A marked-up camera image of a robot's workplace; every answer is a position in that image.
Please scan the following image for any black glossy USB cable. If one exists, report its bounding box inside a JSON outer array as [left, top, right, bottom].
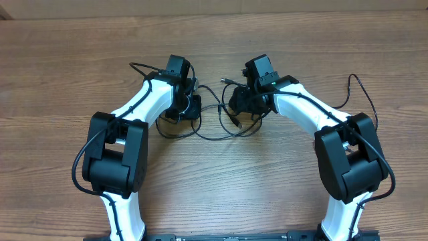
[[155, 78, 265, 141]]

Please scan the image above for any black braided USB-C cable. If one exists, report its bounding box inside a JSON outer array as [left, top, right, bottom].
[[332, 73, 380, 155]]

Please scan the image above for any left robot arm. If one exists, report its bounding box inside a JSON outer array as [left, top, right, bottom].
[[76, 55, 201, 240]]

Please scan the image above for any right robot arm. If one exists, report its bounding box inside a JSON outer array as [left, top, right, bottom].
[[229, 54, 396, 240]]

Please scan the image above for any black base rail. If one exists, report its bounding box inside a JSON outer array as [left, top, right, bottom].
[[83, 230, 381, 241]]

